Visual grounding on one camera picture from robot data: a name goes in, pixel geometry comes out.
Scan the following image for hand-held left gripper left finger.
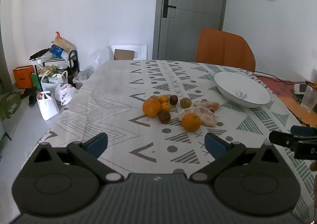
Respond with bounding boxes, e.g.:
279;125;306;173
28;132;124;185

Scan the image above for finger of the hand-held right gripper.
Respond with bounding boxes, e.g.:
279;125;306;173
290;125;317;138
269;130;301;151

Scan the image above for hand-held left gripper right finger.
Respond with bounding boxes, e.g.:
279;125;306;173
189;132;285;185

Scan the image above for large peeled citrus piece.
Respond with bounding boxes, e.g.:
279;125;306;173
178;107;218;127

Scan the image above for round orange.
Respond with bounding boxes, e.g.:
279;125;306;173
182;112;202;132

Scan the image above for small peeled citrus piece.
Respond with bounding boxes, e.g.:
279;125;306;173
193;100;220;111

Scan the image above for green-yellow round fruit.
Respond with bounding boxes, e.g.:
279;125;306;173
180;97;192;109

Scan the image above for brown round fruit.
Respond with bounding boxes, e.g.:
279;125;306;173
158;110;172;124

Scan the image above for white ceramic bowl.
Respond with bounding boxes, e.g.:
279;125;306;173
214;72;271;109

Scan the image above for large orange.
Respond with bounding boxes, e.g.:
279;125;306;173
142;98;162;118

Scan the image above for clear glass cup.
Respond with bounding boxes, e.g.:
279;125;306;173
301;85;317;113

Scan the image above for patterned white tablecloth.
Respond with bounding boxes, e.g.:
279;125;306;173
37;60;317;224

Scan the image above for white red plastic bag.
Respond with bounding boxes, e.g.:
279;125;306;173
54;83;78;105

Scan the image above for white tote bag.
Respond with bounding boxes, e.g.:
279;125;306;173
36;91;60;121

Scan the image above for grey plastic bag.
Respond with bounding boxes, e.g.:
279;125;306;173
73;66;95;84

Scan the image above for white shopping bag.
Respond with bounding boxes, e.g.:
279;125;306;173
40;70;69;92

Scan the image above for black shoes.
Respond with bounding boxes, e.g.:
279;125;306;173
21;88;38;107

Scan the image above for black metal rack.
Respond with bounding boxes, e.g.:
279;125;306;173
34;50;80;91

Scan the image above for clear plastic bag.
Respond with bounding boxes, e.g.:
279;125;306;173
90;48;110;69

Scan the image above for brown cardboard box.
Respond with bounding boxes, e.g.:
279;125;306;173
114;49;135;60

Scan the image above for orange chair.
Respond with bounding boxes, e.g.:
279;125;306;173
195;28;256;72

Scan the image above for orange box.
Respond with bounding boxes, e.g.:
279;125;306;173
13;65;34;89

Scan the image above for blue plastic bag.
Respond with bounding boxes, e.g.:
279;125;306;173
51;44;69;59

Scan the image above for dark folded item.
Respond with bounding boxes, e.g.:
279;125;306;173
29;48;52;60

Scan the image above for brown paper bag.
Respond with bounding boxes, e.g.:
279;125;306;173
51;31;75;50

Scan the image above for grey door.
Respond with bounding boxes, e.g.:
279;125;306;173
152;0;228;62

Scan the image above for black cable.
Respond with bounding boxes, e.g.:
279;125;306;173
252;71;317;89

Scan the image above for grey door frame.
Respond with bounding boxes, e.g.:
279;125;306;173
0;0;13;91

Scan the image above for black door handle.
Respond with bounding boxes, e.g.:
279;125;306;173
162;0;177;18

